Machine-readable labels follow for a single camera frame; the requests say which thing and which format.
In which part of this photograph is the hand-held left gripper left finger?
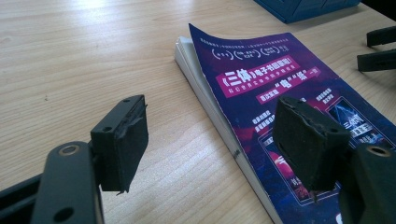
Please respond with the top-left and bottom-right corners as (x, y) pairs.
(90, 94), (149, 195)

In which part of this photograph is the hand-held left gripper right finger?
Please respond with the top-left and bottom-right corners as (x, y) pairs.
(273, 95), (352, 200)

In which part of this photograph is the purple paperback book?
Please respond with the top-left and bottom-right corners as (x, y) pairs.
(174, 22), (396, 224)

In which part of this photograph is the blue plastic file rack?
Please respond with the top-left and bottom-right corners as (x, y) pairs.
(253, 0), (362, 24)

